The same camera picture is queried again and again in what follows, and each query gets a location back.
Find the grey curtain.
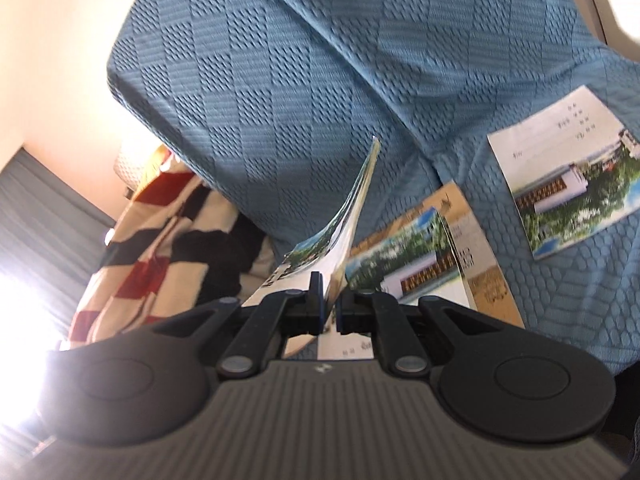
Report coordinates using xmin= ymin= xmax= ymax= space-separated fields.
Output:
xmin=1 ymin=148 xmax=115 ymax=326

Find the yellow pillow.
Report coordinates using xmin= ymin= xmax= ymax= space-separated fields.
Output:
xmin=146 ymin=144 xmax=172 ymax=174

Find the brown antique painting book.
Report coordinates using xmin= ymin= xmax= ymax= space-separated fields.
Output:
xmin=366 ymin=182 xmax=524 ymax=327

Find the scenic photo envelope bottom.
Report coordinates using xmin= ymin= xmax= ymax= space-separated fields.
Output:
xmin=488 ymin=86 xmax=639 ymax=260

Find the blue textured sofa cover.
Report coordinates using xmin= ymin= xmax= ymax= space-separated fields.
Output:
xmin=107 ymin=0 xmax=639 ymax=373

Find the scenic photo envelope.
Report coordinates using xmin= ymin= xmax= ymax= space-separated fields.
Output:
xmin=241 ymin=134 xmax=382 ymax=359
xmin=488 ymin=86 xmax=639 ymax=260
xmin=340 ymin=207 xmax=473 ymax=308

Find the white tufted headboard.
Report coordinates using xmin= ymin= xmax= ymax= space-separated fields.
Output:
xmin=113 ymin=144 xmax=160 ymax=200

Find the striped red black blanket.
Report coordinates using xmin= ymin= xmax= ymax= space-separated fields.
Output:
xmin=62 ymin=156 xmax=274 ymax=350

